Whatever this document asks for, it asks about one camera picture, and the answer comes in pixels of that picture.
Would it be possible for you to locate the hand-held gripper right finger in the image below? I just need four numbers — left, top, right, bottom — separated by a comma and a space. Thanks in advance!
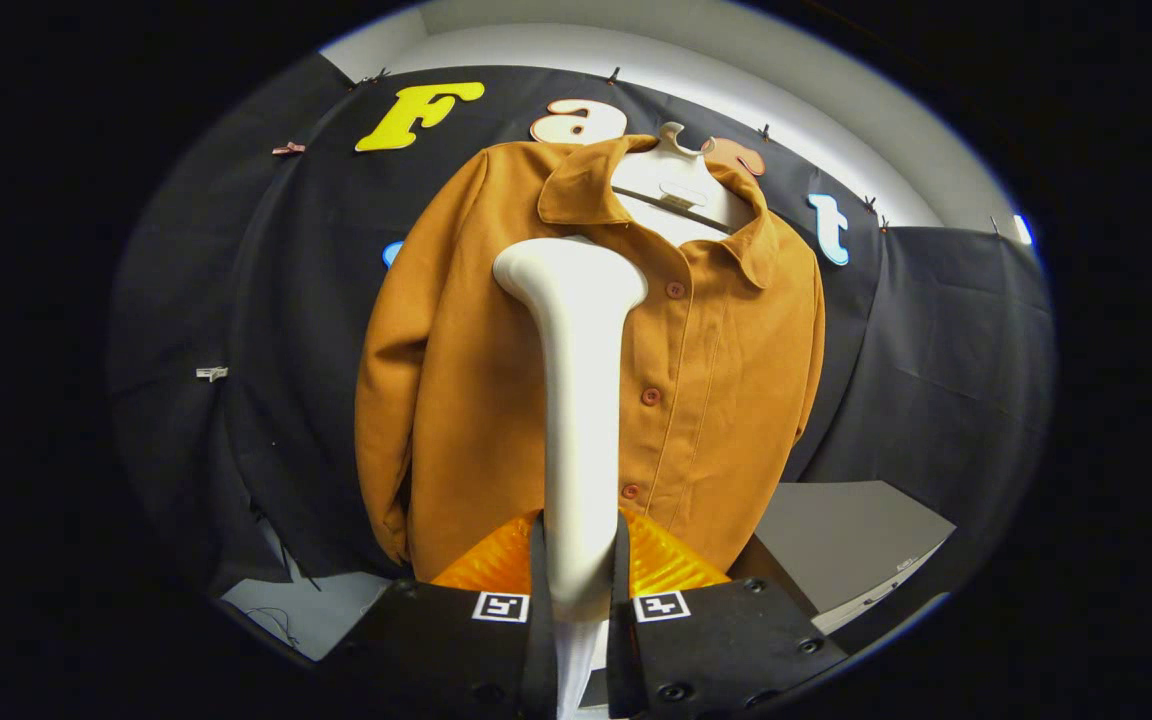
604, 508, 849, 720

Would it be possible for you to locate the black backdrop cloth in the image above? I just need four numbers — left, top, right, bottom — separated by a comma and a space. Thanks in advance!
106, 52, 1055, 641

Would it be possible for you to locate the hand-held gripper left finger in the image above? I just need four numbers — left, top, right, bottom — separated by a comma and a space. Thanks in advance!
321, 512, 559, 720

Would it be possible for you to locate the grey cabinet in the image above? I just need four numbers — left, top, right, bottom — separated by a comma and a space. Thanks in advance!
726, 480, 957, 636

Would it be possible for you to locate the orange button-up shirt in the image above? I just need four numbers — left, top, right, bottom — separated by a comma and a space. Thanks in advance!
354, 135, 827, 583

